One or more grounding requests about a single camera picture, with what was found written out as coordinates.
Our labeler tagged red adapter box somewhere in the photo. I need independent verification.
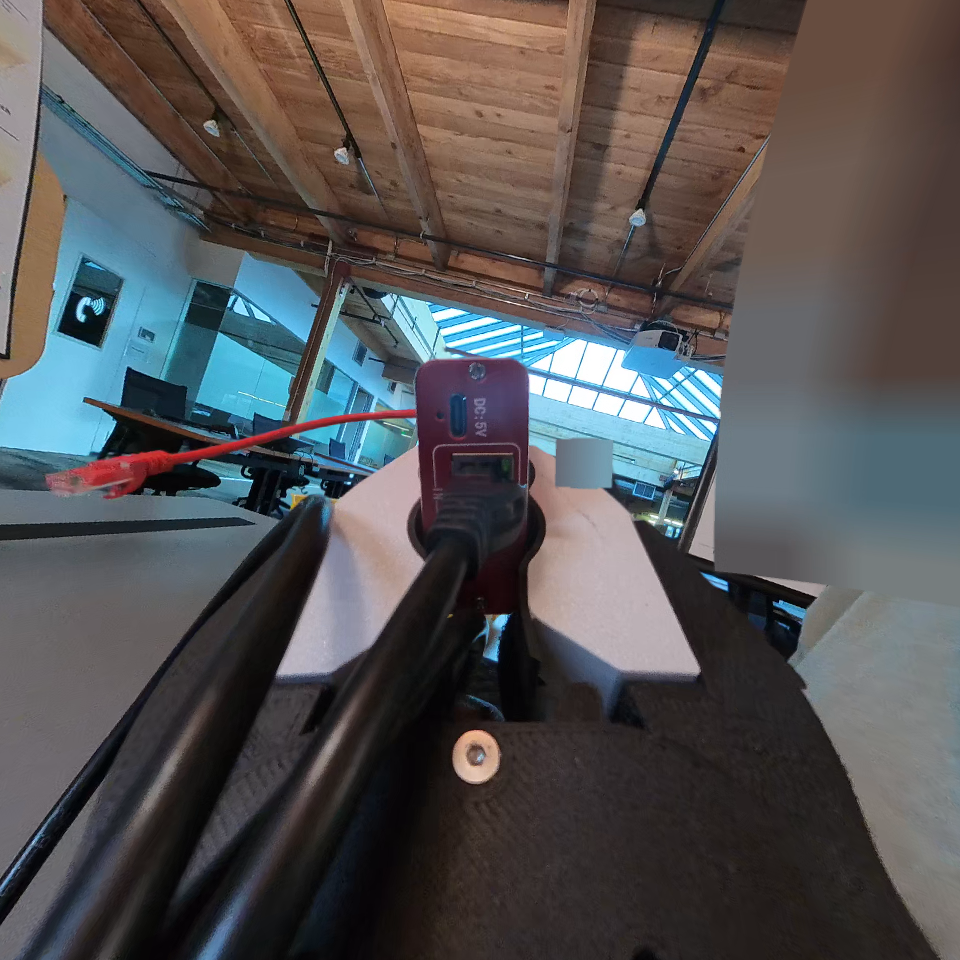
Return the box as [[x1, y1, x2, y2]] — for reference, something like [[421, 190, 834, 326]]
[[414, 358, 532, 612]]

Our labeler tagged wooden office desk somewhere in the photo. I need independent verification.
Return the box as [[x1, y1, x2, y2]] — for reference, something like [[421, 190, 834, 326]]
[[82, 396, 316, 460]]

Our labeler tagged red network cable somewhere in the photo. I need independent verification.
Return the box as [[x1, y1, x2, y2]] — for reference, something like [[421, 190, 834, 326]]
[[45, 408, 420, 501]]

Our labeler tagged person's torso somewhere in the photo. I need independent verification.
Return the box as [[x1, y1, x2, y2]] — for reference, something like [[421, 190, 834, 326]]
[[787, 585, 960, 960]]

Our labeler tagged phone icon wall sign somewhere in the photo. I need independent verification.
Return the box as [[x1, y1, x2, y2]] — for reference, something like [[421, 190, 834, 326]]
[[56, 253, 126, 349]]

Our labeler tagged wooden support post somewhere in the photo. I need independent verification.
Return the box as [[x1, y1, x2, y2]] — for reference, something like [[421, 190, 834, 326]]
[[285, 261, 354, 429]]

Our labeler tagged wooden easel board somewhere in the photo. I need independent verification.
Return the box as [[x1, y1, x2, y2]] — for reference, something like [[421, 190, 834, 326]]
[[0, 153, 69, 380]]

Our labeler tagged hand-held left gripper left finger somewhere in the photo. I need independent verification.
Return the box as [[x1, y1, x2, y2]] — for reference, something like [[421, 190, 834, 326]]
[[276, 448, 435, 685]]

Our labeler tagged black office chair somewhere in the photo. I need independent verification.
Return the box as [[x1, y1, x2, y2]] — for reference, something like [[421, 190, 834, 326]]
[[97, 366, 222, 496]]

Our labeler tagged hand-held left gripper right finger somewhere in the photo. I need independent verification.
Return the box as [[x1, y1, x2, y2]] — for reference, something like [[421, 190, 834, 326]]
[[519, 442, 704, 715]]

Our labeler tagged glass skylight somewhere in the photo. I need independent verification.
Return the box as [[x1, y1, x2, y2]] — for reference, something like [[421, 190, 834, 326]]
[[427, 298, 725, 432]]

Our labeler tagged black network cable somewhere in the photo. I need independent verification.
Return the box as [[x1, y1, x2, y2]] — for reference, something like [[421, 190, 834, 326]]
[[0, 480, 530, 960]]

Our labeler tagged instruction poster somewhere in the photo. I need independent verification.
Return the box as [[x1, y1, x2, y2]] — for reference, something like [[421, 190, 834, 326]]
[[0, 0, 45, 360]]

